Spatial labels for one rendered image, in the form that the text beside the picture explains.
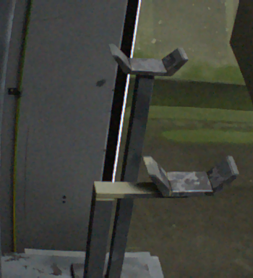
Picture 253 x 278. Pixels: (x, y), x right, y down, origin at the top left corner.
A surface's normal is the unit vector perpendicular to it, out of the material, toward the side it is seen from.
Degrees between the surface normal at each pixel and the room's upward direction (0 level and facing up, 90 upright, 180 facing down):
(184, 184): 0
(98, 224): 90
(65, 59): 90
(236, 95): 91
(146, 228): 0
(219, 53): 57
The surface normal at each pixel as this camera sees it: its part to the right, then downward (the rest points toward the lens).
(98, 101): 0.15, 0.55
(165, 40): 0.20, 0.00
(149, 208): 0.13, -0.83
